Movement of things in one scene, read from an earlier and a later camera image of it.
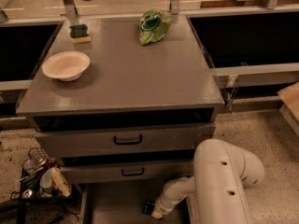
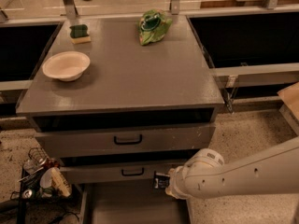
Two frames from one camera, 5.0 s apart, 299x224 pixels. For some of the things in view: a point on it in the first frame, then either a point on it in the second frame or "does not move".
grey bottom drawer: x=123 y=203 does not move
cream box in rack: x=60 y=182 does not move
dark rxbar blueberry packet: x=148 y=208 to x=161 y=180
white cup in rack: x=46 y=178 does not move
